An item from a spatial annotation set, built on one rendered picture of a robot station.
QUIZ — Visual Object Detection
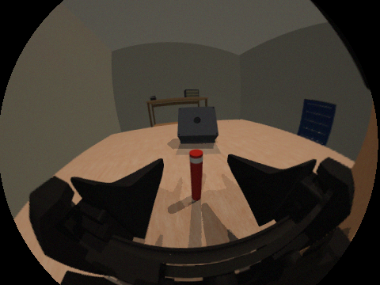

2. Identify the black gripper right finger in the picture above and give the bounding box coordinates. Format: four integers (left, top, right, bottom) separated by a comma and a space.
227, 154, 317, 226

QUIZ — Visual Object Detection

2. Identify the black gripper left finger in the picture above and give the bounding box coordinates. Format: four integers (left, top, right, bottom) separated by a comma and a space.
70, 158, 164, 239

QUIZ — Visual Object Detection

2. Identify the dark grey sloped panel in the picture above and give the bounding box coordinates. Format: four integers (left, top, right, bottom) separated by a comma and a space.
177, 107, 219, 143

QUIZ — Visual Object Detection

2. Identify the red peg with white band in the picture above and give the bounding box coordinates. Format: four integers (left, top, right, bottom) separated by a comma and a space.
189, 149, 203, 200

